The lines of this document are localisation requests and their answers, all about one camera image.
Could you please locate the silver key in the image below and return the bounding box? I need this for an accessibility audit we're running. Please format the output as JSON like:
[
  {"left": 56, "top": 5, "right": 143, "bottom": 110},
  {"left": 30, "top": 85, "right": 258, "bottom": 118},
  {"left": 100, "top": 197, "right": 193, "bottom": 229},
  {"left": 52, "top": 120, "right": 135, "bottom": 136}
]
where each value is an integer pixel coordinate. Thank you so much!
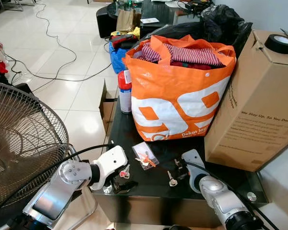
[{"left": 167, "top": 171, "right": 179, "bottom": 188}]

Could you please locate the red headed key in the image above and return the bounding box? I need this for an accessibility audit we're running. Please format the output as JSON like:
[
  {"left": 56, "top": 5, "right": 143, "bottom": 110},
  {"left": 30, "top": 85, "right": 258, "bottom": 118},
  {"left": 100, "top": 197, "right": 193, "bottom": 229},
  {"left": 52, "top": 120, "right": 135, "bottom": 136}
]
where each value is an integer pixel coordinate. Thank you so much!
[{"left": 119, "top": 164, "right": 132, "bottom": 180}]

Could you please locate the black glass coffee table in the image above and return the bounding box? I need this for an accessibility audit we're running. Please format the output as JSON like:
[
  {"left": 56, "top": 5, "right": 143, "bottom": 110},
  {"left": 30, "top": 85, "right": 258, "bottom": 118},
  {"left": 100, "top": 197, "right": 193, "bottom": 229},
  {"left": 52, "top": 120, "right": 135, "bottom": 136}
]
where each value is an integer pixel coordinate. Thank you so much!
[{"left": 93, "top": 79, "right": 270, "bottom": 229}]

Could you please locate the orange key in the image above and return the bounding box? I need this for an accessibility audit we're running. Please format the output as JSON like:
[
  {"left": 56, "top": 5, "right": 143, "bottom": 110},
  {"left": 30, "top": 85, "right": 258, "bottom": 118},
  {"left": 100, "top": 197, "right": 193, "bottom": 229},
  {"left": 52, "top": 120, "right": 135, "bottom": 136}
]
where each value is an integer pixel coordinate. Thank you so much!
[{"left": 137, "top": 152, "right": 157, "bottom": 168}]

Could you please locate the clear plastic bag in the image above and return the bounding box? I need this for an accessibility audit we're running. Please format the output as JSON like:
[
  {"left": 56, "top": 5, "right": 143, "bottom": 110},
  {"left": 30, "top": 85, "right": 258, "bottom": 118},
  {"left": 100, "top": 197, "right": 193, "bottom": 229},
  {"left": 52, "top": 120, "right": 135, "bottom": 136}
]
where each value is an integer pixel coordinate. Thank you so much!
[{"left": 132, "top": 141, "right": 160, "bottom": 170}]

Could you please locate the orange white shopping bag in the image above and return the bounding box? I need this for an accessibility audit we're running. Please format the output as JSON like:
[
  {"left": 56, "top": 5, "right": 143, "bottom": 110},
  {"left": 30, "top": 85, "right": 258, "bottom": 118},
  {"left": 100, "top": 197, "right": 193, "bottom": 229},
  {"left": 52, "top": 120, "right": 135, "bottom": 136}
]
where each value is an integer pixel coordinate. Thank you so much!
[{"left": 122, "top": 34, "right": 237, "bottom": 142}]

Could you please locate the small open cardboard box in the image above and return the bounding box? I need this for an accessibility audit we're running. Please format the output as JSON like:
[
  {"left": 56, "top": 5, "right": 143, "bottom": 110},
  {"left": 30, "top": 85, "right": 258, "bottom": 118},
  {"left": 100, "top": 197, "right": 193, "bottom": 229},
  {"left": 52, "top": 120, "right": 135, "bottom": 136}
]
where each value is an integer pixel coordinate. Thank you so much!
[{"left": 98, "top": 79, "right": 117, "bottom": 138}]

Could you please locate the white spray can red cap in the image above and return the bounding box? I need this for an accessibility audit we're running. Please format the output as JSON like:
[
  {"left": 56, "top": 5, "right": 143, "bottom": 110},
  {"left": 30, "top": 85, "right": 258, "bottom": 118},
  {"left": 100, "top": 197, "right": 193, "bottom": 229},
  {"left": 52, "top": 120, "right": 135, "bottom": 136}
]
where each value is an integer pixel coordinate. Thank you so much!
[{"left": 117, "top": 70, "right": 133, "bottom": 114}]

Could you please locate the metal cage fan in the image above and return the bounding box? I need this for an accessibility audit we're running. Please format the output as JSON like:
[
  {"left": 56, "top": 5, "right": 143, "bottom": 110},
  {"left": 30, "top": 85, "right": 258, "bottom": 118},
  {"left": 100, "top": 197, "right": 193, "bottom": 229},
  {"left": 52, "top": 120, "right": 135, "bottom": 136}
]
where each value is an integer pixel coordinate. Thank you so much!
[{"left": 0, "top": 80, "right": 71, "bottom": 212}]

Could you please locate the brown cardboard box with print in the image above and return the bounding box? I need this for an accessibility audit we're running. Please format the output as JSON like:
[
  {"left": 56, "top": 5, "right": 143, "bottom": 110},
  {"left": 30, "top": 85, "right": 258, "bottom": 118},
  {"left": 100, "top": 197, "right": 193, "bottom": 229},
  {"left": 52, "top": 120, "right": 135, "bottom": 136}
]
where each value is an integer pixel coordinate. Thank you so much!
[{"left": 204, "top": 29, "right": 288, "bottom": 173}]

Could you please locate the red white striped cloth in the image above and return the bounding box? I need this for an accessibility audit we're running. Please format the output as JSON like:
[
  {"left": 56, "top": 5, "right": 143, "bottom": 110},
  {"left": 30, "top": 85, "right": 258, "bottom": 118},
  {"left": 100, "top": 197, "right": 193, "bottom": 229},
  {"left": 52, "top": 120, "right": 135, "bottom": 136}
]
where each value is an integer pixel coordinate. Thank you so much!
[{"left": 134, "top": 42, "right": 226, "bottom": 69}]

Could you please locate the blue plastic bag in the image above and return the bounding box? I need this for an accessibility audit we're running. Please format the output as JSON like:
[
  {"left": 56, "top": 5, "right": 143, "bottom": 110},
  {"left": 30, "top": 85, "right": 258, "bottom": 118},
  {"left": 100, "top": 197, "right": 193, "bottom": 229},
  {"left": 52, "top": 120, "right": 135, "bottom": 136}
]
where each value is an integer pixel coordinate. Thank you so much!
[{"left": 108, "top": 42, "right": 131, "bottom": 74}]

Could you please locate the red black bag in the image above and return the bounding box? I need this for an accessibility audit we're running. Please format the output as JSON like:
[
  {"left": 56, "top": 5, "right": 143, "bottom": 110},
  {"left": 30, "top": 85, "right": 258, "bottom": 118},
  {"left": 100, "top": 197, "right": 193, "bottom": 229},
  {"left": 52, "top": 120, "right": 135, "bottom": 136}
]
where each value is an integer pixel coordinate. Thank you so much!
[{"left": 110, "top": 33, "right": 140, "bottom": 50}]

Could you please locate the white paper sheet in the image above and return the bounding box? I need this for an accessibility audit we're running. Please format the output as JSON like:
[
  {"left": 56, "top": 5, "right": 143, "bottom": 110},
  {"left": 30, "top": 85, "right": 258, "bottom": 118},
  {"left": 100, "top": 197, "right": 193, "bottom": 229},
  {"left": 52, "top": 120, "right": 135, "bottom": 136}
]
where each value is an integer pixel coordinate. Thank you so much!
[{"left": 140, "top": 17, "right": 160, "bottom": 25}]

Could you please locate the black garbage bag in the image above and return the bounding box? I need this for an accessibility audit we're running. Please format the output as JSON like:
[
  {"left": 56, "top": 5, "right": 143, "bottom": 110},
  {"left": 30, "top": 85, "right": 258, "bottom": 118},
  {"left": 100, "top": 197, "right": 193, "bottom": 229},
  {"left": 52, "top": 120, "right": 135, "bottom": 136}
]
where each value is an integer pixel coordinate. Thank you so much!
[{"left": 141, "top": 4, "right": 254, "bottom": 59}]

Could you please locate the black tape roll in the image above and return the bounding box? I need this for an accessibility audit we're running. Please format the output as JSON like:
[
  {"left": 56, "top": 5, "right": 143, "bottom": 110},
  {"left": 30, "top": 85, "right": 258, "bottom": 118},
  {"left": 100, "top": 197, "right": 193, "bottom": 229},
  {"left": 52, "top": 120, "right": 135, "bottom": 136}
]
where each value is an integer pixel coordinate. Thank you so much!
[{"left": 264, "top": 34, "right": 288, "bottom": 55}]

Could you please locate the brown paper bag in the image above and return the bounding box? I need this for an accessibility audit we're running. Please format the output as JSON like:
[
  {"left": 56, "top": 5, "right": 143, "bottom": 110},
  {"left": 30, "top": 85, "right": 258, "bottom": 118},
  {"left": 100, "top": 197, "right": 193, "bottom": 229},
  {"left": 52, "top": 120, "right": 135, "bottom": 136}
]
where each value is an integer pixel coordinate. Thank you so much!
[{"left": 116, "top": 8, "right": 136, "bottom": 33}]

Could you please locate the black low cabinet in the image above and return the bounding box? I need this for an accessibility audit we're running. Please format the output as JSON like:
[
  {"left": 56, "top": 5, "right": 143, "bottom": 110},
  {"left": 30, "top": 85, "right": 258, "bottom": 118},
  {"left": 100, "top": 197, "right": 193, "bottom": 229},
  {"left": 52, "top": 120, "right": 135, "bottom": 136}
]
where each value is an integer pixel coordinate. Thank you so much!
[{"left": 96, "top": 0, "right": 203, "bottom": 39}]

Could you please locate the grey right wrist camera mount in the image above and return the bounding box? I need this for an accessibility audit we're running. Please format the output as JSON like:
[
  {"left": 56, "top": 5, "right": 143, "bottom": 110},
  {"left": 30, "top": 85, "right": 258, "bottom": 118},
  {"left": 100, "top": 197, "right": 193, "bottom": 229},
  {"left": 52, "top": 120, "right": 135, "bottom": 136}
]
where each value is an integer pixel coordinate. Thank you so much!
[{"left": 181, "top": 149, "right": 208, "bottom": 193}]

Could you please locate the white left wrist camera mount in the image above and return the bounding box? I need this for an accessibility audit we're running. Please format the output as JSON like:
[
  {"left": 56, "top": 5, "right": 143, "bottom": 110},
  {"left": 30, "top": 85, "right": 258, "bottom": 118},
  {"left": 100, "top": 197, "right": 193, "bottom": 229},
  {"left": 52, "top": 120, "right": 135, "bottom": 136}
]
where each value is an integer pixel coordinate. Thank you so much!
[{"left": 90, "top": 145, "right": 129, "bottom": 191}]

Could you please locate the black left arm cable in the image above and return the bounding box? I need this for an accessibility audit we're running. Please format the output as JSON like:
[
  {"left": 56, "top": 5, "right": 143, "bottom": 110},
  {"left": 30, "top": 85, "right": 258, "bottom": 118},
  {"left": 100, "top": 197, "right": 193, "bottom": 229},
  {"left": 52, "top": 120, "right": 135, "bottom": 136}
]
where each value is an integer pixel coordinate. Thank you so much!
[{"left": 0, "top": 144, "right": 115, "bottom": 214}]

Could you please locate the black floor cable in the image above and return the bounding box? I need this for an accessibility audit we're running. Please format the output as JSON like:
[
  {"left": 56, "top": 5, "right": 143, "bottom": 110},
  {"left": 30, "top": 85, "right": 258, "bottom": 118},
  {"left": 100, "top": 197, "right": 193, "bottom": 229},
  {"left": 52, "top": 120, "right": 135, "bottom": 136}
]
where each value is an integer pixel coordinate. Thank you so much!
[{"left": 4, "top": 0, "right": 114, "bottom": 82}]

